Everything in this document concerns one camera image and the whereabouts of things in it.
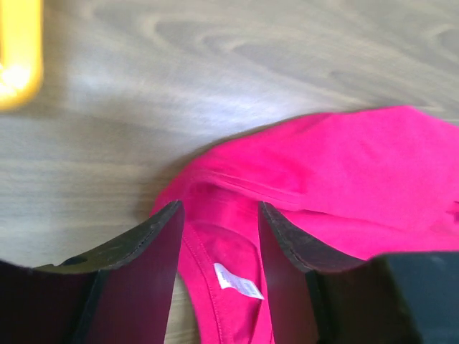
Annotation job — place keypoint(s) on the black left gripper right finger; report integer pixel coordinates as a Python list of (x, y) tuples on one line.
[(317, 294)]

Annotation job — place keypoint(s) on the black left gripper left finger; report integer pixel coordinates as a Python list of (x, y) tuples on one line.
[(118, 292)]

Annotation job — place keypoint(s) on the yellow plastic tray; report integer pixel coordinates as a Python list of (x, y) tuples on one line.
[(21, 51)]

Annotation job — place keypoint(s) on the pink t shirt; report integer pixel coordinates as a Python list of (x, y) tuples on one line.
[(365, 183)]

